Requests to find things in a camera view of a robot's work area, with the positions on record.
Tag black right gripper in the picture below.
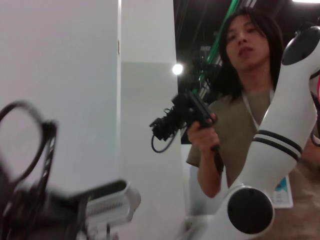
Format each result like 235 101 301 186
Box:
0 184 89 240

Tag black glasses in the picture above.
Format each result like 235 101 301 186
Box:
0 99 59 191

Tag black handheld teleoperation controller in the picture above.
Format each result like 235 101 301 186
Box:
149 89 225 176

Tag person's bare forearm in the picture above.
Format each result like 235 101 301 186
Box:
196 146 230 199

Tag person's bare hand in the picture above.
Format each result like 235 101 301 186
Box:
186 113 221 154

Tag round ceiling lamp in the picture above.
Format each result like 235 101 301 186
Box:
171 63 184 76

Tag person in tan shirt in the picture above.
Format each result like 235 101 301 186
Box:
186 6 320 240

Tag white badge card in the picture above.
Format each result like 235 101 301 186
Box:
270 174 294 209

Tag green ceiling pipe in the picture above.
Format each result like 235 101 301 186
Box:
198 0 242 85

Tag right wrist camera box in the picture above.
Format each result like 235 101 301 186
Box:
66 179 142 226

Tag white lanyard strap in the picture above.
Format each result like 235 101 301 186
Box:
240 90 261 127

